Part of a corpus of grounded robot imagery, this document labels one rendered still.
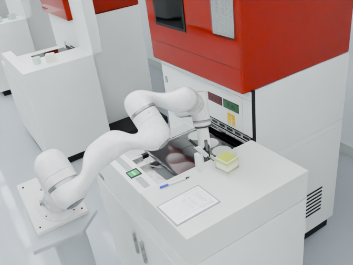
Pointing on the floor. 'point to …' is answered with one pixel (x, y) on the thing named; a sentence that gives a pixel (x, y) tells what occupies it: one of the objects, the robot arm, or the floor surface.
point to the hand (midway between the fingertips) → (207, 158)
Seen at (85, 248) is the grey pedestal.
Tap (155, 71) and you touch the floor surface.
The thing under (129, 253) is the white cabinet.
